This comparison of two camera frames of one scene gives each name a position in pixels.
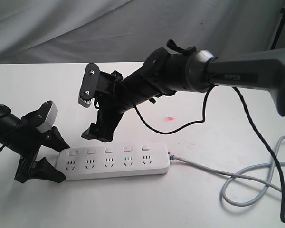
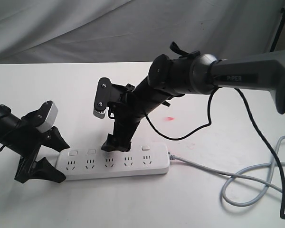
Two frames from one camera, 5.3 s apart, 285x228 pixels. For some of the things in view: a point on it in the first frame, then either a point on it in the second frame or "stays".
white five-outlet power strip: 78,162 stays
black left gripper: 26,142 stays
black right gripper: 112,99 to 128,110
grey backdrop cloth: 58,32 stays
